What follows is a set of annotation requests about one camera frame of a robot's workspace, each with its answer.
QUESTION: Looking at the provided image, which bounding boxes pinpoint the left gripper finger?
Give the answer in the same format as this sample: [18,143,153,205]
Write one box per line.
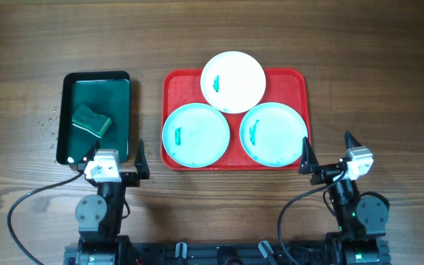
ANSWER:
[134,140,150,180]
[82,140,100,161]

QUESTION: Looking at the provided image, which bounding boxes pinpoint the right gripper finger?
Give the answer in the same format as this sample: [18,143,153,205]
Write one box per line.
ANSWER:
[298,137,319,174]
[344,131,361,149]

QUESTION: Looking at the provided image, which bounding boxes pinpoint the green scrubbing sponge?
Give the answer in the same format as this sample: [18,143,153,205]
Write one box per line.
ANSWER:
[71,105,112,138]

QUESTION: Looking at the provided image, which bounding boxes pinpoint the light blue plate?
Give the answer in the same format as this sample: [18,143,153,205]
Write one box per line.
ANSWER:
[238,102,308,167]
[161,103,230,168]

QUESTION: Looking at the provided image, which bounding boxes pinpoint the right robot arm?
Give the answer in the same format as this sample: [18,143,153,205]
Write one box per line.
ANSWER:
[289,132,391,265]

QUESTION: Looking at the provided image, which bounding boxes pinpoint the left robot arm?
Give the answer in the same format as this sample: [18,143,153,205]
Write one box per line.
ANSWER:
[63,141,150,265]

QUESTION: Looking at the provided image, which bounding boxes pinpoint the black tray with water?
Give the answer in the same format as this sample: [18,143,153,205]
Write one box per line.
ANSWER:
[56,71,131,165]

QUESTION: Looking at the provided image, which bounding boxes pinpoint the white round plate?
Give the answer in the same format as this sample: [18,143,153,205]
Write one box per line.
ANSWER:
[200,51,266,114]

